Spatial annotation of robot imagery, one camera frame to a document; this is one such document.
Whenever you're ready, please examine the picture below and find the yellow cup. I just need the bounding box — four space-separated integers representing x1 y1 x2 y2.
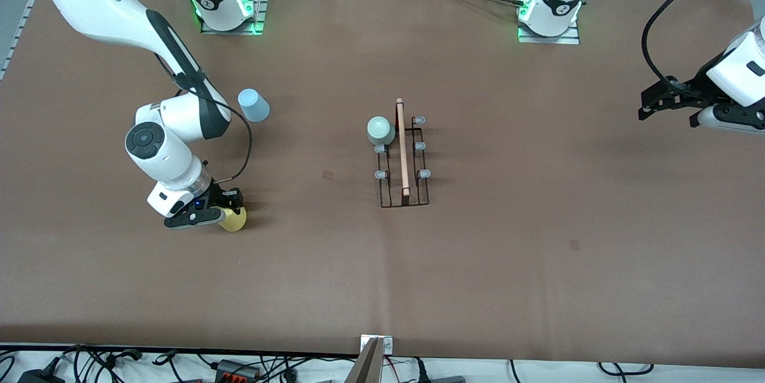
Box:
217 206 247 233

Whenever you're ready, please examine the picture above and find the pale green cup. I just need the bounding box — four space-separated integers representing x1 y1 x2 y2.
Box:
366 116 397 146

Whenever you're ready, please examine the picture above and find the black wire cup holder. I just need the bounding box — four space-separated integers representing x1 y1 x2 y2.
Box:
374 97 432 209

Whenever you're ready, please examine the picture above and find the light blue cup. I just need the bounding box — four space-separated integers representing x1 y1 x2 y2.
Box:
237 88 271 123

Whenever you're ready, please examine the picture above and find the orange black connector block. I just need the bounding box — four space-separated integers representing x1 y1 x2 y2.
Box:
214 359 262 381

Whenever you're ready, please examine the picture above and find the brown table cover sheet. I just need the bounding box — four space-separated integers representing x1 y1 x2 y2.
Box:
0 0 765 370

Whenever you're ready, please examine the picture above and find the black power adapter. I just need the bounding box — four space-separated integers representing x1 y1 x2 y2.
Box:
18 367 63 383

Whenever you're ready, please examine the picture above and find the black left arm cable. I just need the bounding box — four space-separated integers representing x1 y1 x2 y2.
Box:
641 0 740 96

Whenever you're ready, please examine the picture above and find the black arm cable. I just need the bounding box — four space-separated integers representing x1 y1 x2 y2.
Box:
641 0 740 96
154 53 253 185

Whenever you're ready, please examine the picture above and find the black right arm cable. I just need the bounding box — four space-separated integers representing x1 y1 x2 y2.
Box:
154 53 253 185

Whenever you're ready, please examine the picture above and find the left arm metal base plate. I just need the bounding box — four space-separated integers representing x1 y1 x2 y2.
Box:
517 20 581 45

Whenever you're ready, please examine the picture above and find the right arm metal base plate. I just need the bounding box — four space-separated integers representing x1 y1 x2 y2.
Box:
200 0 267 36

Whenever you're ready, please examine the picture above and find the silver metal bracket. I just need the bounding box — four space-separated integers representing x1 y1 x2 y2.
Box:
360 335 394 355

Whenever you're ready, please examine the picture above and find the grey brown mount post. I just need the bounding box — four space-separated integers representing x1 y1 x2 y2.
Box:
345 338 384 383

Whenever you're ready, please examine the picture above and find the aluminium frame rail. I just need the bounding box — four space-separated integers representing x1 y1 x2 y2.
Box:
0 0 44 82

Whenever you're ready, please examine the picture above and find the looped black cable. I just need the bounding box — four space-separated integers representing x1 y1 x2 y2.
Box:
598 361 655 376

